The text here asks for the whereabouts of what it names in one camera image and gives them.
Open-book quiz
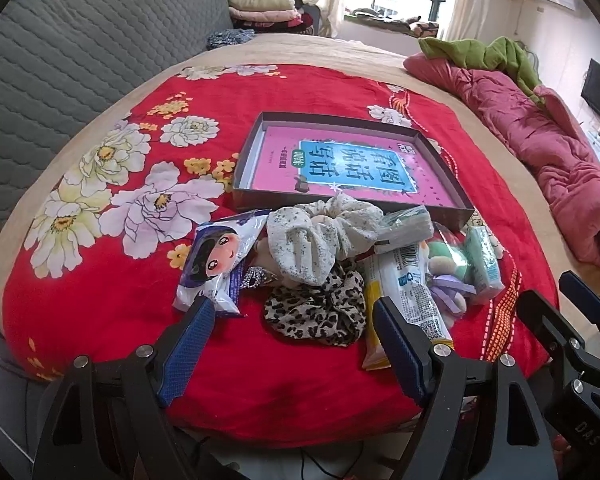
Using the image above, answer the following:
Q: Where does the leopard print scrunchie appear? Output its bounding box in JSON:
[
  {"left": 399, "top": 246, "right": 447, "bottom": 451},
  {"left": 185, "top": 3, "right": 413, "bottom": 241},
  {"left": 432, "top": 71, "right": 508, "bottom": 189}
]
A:
[{"left": 264, "top": 259, "right": 368, "bottom": 348}]

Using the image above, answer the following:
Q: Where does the grey quilted headboard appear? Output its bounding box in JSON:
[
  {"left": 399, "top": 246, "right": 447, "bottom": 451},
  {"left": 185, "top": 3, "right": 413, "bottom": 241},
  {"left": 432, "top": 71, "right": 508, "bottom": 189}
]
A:
[{"left": 0, "top": 0, "right": 233, "bottom": 321}]

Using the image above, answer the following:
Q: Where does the black cable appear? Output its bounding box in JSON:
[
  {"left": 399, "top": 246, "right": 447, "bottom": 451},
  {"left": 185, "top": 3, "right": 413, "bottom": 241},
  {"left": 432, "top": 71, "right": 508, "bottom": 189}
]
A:
[{"left": 295, "top": 447, "right": 366, "bottom": 480}]

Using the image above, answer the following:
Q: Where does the cartoon girl wipes packet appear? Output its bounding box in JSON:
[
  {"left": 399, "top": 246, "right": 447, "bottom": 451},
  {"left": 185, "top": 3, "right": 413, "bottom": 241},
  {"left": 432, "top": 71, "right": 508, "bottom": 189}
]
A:
[{"left": 172, "top": 210, "right": 271, "bottom": 320}]

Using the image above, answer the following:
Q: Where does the pink folded blanket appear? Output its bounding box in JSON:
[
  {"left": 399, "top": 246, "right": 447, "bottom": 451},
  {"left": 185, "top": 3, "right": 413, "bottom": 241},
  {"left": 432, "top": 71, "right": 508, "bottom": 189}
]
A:
[{"left": 232, "top": 7, "right": 303, "bottom": 28}]

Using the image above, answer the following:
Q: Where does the rumpled dark bedding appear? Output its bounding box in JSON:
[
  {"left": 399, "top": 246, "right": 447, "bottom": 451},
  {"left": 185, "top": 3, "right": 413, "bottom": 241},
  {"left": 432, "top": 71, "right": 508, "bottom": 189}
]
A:
[{"left": 350, "top": 7, "right": 438, "bottom": 38}]

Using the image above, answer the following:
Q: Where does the grey cardboard box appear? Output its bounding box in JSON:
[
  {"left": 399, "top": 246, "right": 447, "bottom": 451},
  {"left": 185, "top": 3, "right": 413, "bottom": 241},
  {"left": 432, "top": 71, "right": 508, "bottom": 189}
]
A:
[{"left": 231, "top": 111, "right": 476, "bottom": 231}]

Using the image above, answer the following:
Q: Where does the cream folded blanket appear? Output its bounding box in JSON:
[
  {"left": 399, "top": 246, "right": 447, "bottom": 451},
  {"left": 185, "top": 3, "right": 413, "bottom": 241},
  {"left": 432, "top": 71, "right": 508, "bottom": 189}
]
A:
[{"left": 228, "top": 0, "right": 296, "bottom": 12}]

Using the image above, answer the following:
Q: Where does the dark red patterned cloth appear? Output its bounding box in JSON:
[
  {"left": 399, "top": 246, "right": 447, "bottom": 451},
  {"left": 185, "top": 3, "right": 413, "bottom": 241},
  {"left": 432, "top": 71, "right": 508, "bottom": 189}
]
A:
[{"left": 300, "top": 10, "right": 323, "bottom": 36}]

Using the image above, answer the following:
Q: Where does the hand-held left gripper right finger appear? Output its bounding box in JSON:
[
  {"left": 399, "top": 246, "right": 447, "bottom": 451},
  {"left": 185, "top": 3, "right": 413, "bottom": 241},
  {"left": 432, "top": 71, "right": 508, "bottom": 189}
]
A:
[{"left": 371, "top": 296, "right": 561, "bottom": 480}]

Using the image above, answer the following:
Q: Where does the blue patterned cloth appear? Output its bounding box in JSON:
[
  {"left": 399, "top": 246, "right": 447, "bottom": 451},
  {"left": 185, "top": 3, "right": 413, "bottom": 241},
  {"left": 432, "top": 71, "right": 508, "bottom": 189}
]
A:
[{"left": 206, "top": 28, "right": 256, "bottom": 51}]

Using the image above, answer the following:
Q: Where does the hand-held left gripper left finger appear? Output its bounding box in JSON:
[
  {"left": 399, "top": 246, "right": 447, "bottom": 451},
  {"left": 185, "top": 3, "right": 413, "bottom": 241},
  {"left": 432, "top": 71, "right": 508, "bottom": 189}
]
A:
[{"left": 32, "top": 295, "right": 216, "bottom": 480}]

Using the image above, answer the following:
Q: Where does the green sponge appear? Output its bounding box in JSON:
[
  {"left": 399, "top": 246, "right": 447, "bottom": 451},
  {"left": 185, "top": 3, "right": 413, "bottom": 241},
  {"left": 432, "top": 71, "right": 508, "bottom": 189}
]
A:
[{"left": 425, "top": 240, "right": 471, "bottom": 286}]

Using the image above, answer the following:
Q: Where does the yellow white snack packet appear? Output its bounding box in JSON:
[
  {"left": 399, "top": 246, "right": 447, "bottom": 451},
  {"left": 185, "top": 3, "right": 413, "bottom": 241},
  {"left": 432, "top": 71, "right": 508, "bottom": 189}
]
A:
[{"left": 361, "top": 245, "right": 455, "bottom": 372}]

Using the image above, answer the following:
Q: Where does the white floral scrunchie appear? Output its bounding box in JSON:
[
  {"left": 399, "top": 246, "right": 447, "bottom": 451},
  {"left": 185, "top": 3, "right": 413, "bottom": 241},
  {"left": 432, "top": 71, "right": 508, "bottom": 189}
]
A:
[{"left": 266, "top": 194, "right": 385, "bottom": 288}]

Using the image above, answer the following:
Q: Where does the green cloth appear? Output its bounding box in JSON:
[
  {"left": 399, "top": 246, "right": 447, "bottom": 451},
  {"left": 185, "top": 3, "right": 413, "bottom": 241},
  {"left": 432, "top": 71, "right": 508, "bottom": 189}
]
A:
[{"left": 419, "top": 36, "right": 546, "bottom": 106}]

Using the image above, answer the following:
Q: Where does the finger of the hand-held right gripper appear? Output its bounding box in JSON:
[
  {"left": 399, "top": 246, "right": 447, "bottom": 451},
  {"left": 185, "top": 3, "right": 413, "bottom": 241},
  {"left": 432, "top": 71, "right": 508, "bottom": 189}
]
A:
[
  {"left": 516, "top": 289, "right": 600, "bottom": 392},
  {"left": 559, "top": 270, "right": 600, "bottom": 346}
]

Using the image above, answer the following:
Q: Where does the pink quilt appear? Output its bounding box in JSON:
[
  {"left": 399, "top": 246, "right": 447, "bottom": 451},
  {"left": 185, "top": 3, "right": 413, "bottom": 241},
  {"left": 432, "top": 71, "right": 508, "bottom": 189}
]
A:
[{"left": 404, "top": 52, "right": 600, "bottom": 281}]

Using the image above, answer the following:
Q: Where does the red floral blanket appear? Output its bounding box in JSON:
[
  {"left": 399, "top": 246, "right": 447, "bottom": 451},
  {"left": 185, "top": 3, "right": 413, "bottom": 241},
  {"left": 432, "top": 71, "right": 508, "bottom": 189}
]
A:
[{"left": 0, "top": 62, "right": 561, "bottom": 448}]

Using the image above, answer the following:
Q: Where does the green white tissue packet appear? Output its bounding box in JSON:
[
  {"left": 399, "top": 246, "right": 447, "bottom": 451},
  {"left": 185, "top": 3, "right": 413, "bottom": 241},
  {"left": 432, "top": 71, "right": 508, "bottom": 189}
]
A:
[
  {"left": 462, "top": 225, "right": 506, "bottom": 306},
  {"left": 375, "top": 208, "right": 435, "bottom": 256}
]

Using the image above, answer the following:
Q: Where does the cream bear plush toy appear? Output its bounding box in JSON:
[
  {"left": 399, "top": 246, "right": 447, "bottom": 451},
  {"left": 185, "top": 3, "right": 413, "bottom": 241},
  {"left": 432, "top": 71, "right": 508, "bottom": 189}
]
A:
[{"left": 427, "top": 260, "right": 476, "bottom": 318}]

